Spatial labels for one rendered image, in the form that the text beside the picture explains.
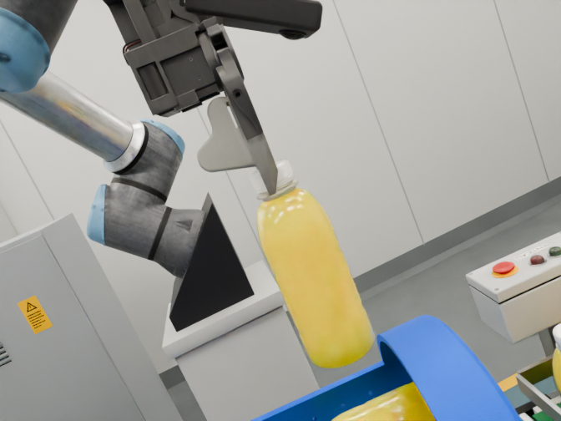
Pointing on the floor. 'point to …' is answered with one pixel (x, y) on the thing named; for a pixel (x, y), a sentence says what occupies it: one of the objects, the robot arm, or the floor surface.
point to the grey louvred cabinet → (69, 337)
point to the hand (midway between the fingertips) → (272, 174)
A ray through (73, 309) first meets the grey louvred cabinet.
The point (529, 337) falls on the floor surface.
